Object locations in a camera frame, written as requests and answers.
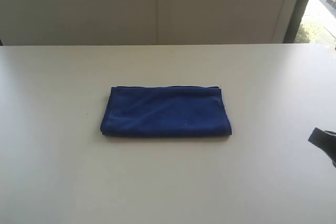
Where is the blue towel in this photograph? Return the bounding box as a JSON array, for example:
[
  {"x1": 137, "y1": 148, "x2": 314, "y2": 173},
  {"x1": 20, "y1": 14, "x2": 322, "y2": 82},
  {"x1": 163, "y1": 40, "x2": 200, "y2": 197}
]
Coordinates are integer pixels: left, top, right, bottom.
[{"x1": 100, "y1": 86, "x2": 232, "y2": 138}]

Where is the dark window frame post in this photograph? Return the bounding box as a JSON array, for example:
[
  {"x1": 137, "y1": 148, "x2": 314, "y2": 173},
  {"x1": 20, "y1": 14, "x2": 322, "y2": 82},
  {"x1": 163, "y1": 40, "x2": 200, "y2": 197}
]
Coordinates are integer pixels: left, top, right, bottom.
[{"x1": 283, "y1": 0, "x2": 309, "y2": 44}]

